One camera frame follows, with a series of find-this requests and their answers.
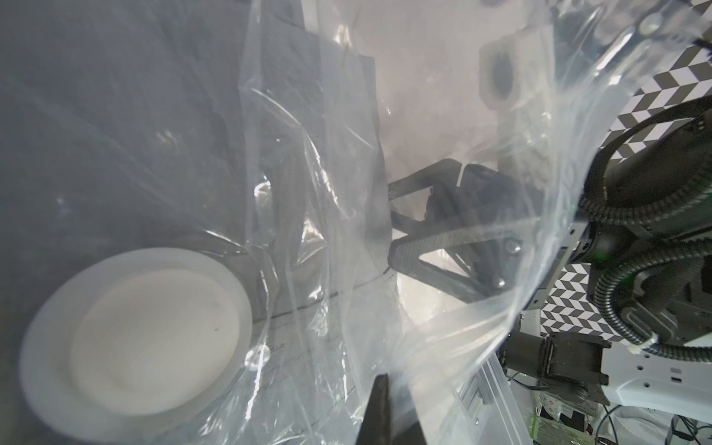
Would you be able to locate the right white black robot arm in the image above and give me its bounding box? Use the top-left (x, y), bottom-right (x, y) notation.
top-left (389, 98), bottom-right (711, 418)

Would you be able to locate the white vacuum bag valve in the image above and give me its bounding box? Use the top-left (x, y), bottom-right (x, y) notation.
top-left (19, 248), bottom-right (252, 444)

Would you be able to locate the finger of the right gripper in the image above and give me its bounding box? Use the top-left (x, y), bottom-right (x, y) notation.
top-left (388, 159), bottom-right (473, 234)
top-left (388, 222), bottom-right (501, 304)

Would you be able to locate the dark grey garment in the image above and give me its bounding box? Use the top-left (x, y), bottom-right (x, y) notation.
top-left (1, 1), bottom-right (401, 444)

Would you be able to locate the clear plastic vacuum bag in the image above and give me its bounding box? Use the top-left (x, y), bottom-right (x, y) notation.
top-left (1, 1), bottom-right (711, 444)

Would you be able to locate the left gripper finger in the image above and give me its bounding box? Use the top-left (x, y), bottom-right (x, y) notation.
top-left (355, 374), bottom-right (392, 445)

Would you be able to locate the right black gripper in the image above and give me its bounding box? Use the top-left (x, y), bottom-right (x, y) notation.
top-left (472, 110), bottom-right (712, 346)

